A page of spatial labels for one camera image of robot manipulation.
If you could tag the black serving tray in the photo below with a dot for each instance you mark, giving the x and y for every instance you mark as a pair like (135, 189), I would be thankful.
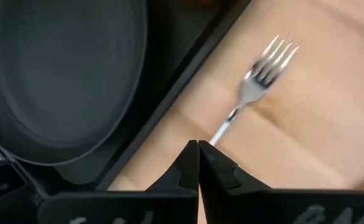
(172, 56)

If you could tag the silver metal fork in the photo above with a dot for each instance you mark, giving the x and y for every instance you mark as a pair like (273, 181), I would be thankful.
(250, 90)

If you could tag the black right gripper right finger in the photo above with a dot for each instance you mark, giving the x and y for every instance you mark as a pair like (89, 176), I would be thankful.
(222, 180)

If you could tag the dark grey round plate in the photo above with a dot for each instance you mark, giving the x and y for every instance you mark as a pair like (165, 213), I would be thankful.
(60, 77)

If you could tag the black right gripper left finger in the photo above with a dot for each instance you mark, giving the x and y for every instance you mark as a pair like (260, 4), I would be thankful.
(178, 186)

